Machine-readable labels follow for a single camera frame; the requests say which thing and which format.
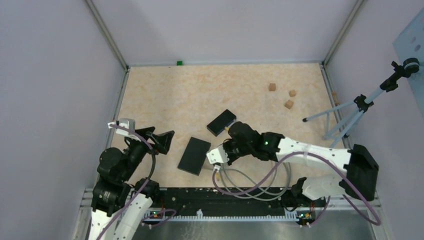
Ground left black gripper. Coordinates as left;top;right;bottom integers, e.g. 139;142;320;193
121;125;175;181

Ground black blue switch box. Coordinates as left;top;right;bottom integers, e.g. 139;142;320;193
206;109;237;137

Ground black network switch box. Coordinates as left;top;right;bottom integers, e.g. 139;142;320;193
177;137;211;176

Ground grey ethernet cable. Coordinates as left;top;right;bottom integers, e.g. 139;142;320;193
202;160;292;202

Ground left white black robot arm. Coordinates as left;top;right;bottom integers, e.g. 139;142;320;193
88;121;175;240

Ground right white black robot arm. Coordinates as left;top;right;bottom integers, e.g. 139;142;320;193
209;121;379;206

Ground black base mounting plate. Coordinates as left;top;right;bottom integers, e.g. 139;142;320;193
152;187;326;217

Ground wooden cube near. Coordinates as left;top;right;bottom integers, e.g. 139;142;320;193
284;99;294;110

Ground wooden cube far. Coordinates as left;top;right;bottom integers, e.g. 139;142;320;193
268;83;277;92

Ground light blue tripod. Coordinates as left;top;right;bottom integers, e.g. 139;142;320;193
302;57;424;147

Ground light blue perforated panel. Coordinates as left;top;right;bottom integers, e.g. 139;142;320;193
392;9;424;114

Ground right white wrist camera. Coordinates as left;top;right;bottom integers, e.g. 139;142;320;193
206;145;228;172

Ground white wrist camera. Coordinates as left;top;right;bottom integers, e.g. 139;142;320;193
107;118;136;137
206;145;228;172

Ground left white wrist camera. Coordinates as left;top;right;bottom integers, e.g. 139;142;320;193
107;118;136;137

